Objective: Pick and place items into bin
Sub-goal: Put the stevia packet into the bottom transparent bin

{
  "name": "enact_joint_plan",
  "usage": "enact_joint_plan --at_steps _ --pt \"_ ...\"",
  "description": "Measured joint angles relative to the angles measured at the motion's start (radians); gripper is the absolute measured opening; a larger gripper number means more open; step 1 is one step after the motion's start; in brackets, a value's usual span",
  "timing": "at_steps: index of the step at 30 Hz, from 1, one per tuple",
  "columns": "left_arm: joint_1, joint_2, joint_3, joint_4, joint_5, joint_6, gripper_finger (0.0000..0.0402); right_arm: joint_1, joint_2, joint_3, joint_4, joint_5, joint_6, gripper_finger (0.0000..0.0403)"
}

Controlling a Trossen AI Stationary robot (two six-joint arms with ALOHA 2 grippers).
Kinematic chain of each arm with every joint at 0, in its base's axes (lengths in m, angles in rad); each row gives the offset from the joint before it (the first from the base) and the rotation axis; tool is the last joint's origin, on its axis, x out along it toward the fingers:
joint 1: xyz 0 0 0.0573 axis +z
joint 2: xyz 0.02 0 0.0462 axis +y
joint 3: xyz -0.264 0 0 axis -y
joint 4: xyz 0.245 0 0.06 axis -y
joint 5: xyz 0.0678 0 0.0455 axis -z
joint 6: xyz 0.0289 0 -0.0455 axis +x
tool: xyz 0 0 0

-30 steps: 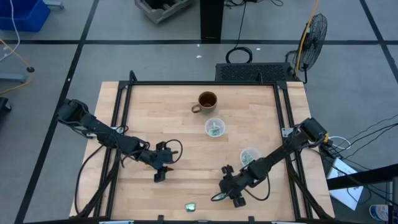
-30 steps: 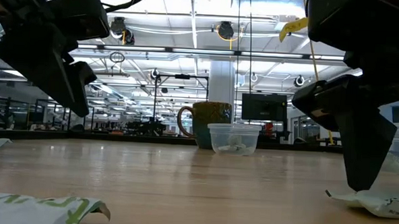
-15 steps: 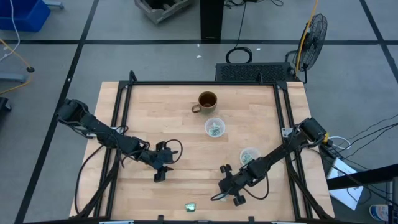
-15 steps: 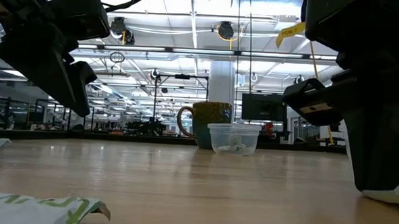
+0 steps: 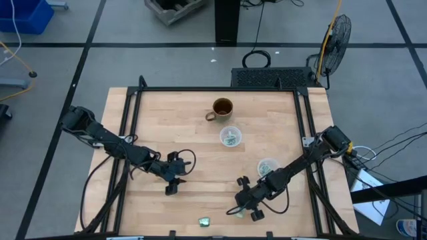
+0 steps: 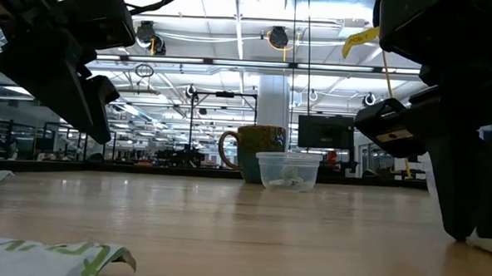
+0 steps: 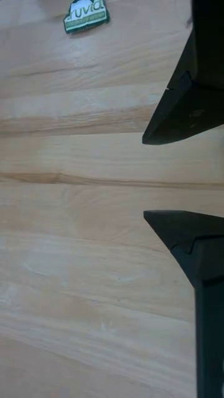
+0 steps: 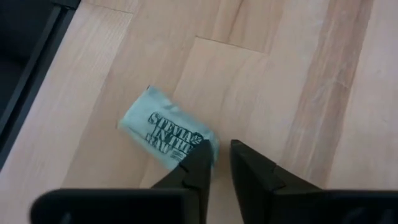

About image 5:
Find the silver metal mounting bracket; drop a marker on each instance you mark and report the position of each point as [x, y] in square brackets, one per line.
[307, 141]

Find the black metal beam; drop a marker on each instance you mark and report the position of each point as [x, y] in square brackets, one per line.
[393, 189]

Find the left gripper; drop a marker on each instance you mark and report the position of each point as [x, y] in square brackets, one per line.
[170, 170]

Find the brown green ceramic mug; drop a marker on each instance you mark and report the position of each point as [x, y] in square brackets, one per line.
[223, 107]

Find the grey metal stand base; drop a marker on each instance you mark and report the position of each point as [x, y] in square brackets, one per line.
[13, 83]
[58, 4]

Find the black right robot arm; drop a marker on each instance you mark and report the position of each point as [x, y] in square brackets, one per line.
[300, 163]

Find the black aluminium table frame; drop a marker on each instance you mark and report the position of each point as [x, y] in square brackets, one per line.
[217, 89]

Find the blue plastic bin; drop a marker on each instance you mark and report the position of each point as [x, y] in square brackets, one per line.
[23, 16]

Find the black standing floor fan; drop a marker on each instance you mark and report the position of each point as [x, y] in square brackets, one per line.
[337, 43]

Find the black perforated computer case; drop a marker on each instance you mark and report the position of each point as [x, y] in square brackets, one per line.
[267, 77]

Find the black equipment foot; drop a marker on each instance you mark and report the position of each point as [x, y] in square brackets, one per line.
[4, 111]

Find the green white packet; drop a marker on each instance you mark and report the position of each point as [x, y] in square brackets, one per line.
[230, 141]
[204, 222]
[240, 214]
[265, 169]

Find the clear plastic bowl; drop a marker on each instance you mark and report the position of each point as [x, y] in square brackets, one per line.
[272, 162]
[224, 131]

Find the blue white container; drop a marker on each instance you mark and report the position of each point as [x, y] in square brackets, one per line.
[407, 228]

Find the yellow arm base connector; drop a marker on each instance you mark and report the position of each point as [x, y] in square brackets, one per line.
[350, 148]

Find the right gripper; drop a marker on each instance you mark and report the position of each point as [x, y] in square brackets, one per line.
[248, 198]

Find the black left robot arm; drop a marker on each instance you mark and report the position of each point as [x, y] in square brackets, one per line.
[100, 133]

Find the black round floor plug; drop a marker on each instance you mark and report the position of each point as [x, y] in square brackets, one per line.
[32, 74]

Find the white printed paper sheet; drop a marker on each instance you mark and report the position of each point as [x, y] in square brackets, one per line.
[370, 206]

